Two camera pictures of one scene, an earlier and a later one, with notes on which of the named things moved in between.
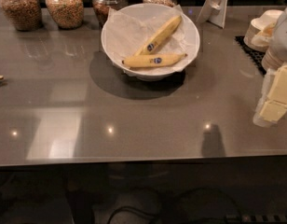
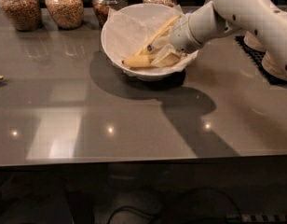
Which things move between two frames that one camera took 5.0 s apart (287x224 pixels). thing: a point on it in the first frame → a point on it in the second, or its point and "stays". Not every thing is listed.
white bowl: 151,41 stays
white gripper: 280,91 → 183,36
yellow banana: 153,61 stays
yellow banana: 159,36 stays
